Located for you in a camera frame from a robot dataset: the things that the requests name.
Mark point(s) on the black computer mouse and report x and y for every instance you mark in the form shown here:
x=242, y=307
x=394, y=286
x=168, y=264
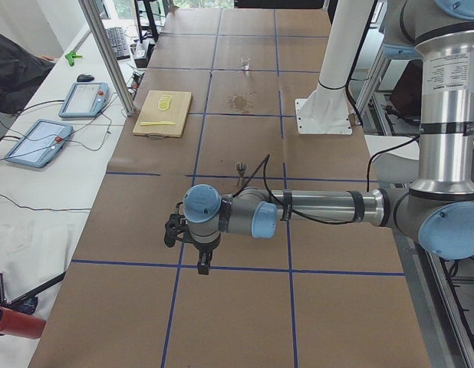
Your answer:
x=85, y=78

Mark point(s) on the far blue teach pendant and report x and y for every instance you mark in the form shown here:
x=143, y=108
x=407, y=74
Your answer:
x=84, y=100

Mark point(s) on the red cylinder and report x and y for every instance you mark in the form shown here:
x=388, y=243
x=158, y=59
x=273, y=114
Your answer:
x=17, y=324

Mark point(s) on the yellow plastic knife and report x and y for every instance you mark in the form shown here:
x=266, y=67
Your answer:
x=157, y=123

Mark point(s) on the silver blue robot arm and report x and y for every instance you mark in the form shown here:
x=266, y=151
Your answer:
x=436, y=210

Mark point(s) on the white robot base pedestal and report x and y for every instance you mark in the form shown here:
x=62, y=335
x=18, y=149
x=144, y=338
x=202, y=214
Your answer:
x=325, y=111

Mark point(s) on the blue teach pendant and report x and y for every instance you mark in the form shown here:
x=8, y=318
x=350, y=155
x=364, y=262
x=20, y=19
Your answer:
x=40, y=144
x=84, y=100

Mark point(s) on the green plastic clamp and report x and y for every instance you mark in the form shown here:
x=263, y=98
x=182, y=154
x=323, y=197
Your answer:
x=71, y=57

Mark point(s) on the steel jigger measuring cup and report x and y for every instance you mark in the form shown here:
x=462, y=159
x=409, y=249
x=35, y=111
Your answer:
x=241, y=168

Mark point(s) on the aluminium frame post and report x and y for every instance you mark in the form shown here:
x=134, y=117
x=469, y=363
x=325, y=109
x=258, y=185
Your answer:
x=96, y=26

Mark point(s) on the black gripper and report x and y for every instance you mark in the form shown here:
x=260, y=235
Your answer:
x=205, y=247

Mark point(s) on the clear glass cup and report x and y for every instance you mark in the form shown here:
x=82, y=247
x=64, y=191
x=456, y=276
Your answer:
x=245, y=63

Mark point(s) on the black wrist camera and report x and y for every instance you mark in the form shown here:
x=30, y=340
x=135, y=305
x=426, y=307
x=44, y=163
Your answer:
x=175, y=230

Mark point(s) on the black jacket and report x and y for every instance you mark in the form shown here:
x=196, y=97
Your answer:
x=21, y=74

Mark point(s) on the wooden cutting board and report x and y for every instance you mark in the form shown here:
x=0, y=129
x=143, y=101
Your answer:
x=179, y=108

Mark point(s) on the black keyboard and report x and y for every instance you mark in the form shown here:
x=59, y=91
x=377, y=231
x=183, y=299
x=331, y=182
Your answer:
x=118, y=42

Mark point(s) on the near blue teach pendant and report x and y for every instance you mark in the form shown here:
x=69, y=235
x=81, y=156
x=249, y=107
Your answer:
x=40, y=144

